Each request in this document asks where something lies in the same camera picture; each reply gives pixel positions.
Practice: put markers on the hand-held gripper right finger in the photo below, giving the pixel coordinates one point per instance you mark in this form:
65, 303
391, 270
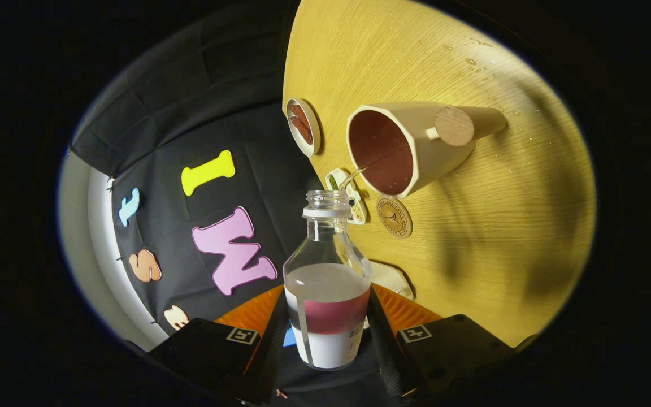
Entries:
383, 353

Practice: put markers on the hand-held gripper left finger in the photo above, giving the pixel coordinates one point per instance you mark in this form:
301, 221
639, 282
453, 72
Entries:
269, 350

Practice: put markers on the clear bottle with red label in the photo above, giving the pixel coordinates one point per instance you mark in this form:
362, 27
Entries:
328, 294

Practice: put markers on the round brown coaster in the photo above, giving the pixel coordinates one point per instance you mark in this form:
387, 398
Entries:
394, 217

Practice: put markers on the white toaster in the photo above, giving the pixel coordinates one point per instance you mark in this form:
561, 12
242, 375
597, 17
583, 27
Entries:
390, 280

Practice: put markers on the wooden table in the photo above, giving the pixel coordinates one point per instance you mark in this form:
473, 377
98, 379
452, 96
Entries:
472, 237

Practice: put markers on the white divided dish with beans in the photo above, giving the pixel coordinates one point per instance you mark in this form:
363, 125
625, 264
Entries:
356, 206

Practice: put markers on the white plate with red meat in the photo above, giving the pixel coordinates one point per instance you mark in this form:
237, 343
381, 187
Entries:
303, 127

